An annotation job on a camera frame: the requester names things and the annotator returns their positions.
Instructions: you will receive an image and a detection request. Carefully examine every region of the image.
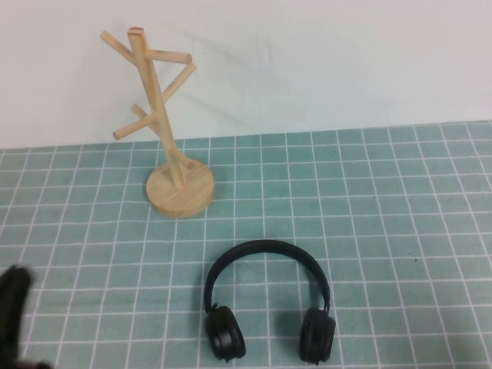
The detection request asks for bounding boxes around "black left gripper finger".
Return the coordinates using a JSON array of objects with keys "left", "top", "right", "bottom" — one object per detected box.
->
[
  {"left": 13, "top": 357, "right": 54, "bottom": 369},
  {"left": 0, "top": 263, "right": 38, "bottom": 349}
]

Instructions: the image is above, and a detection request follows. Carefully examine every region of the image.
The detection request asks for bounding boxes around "black over-ear headphones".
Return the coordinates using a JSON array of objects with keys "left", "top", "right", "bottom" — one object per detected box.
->
[{"left": 203, "top": 238, "right": 337, "bottom": 365}]

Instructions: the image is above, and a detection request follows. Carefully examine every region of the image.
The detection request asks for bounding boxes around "wooden branch headphone stand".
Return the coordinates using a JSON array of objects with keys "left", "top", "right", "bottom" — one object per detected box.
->
[{"left": 99, "top": 26, "right": 214, "bottom": 219}]

